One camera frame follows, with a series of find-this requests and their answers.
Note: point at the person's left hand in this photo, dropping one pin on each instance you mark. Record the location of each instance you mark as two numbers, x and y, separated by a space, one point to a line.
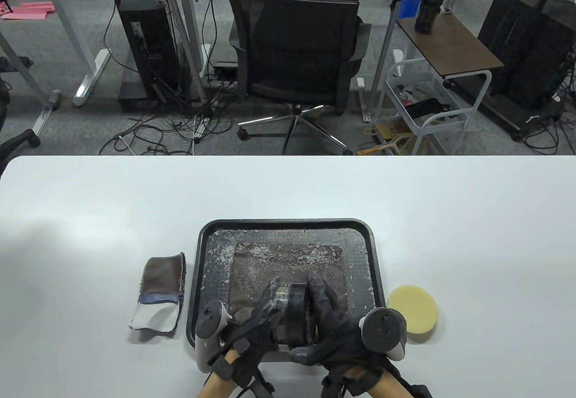
256 335

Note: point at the person's right hand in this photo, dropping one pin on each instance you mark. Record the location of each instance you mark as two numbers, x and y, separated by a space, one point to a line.
337 339

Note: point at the black leather care cream jar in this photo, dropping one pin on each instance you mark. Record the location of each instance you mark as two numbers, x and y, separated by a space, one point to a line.
294 312

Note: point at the black round hand tracker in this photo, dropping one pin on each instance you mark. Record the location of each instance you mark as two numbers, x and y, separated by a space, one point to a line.
382 328
208 326

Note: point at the brown leather bag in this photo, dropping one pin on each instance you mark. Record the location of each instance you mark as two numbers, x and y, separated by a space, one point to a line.
288 267

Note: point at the yellow round sponge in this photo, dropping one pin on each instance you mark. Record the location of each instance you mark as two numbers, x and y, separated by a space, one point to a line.
411 310

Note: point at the black plastic tray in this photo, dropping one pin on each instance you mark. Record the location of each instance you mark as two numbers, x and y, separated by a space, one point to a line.
360 254

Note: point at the brown microfibre cloth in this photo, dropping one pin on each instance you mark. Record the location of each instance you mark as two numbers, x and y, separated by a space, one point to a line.
164 276

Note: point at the person's left forearm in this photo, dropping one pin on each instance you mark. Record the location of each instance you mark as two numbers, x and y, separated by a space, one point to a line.
216 384

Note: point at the person's right forearm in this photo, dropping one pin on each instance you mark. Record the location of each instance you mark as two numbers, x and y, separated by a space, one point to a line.
382 386

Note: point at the white power strip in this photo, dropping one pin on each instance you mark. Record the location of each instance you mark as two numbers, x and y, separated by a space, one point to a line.
200 128

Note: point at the cardboard box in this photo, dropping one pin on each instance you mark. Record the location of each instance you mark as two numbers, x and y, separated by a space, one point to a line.
405 132

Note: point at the white metal trolley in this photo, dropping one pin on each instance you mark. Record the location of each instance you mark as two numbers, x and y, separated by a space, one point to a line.
432 123

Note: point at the flat black device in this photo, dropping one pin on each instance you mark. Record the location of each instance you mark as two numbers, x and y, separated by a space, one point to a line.
425 108

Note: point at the black power adapter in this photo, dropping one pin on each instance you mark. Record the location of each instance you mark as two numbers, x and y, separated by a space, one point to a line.
224 69

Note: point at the black mesh office chair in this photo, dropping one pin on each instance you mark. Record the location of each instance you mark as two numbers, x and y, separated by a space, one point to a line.
297 33

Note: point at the black computer tower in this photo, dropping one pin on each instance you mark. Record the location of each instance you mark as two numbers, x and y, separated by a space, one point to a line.
148 42

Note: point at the brown wooden trolley top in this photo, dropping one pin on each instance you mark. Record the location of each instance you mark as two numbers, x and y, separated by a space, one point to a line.
450 42

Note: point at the blue box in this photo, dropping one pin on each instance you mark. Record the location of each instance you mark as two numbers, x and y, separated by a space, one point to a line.
409 7

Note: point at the black water bottle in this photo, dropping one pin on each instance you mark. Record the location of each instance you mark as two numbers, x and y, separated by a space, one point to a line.
427 11

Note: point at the white desk leg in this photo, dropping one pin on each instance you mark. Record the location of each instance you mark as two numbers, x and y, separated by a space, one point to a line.
27 78

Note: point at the black equipment case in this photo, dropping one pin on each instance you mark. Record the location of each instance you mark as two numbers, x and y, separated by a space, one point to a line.
526 47

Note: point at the dark desk with white legs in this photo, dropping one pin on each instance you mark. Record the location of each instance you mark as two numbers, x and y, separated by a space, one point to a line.
67 24

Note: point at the pink sheets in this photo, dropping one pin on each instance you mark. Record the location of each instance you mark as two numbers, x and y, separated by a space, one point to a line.
27 11

